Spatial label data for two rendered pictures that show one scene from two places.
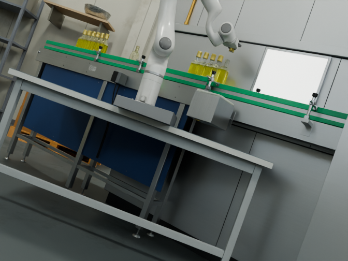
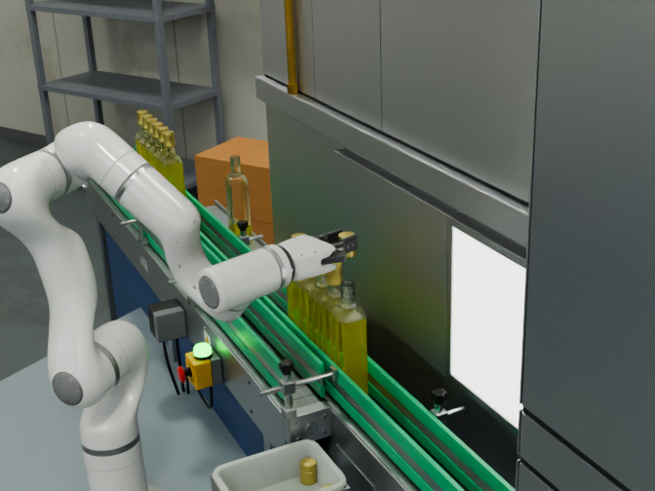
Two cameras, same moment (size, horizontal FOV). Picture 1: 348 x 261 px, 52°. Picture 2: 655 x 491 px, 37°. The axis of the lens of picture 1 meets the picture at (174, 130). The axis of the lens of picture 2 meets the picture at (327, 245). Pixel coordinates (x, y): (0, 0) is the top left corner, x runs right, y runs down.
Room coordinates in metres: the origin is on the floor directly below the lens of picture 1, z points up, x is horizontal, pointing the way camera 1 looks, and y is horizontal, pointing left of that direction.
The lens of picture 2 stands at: (0.88, -1.08, 2.14)
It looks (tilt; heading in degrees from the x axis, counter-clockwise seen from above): 23 degrees down; 32
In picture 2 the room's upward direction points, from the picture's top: 2 degrees counter-clockwise
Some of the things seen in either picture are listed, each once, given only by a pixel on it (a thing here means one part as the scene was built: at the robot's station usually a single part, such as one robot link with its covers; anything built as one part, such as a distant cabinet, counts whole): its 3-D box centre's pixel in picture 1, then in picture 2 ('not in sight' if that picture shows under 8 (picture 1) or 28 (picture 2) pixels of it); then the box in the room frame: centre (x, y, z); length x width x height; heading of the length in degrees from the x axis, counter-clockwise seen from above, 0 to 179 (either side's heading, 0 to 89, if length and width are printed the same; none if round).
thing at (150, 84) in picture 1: (148, 90); (117, 477); (2.08, 0.22, 0.90); 0.19 x 0.19 x 0.18
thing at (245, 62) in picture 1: (256, 70); (447, 293); (2.42, -0.38, 1.32); 0.90 x 0.03 x 0.34; 57
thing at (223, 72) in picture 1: (220, 81); (349, 350); (2.39, -0.18, 1.16); 0.06 x 0.06 x 0.21; 58
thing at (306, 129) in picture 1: (309, 114); not in sight; (1.93, -0.66, 1.07); 0.17 x 0.05 x 0.23; 147
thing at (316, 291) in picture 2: (205, 77); (325, 327); (2.46, -0.08, 1.16); 0.06 x 0.06 x 0.21; 58
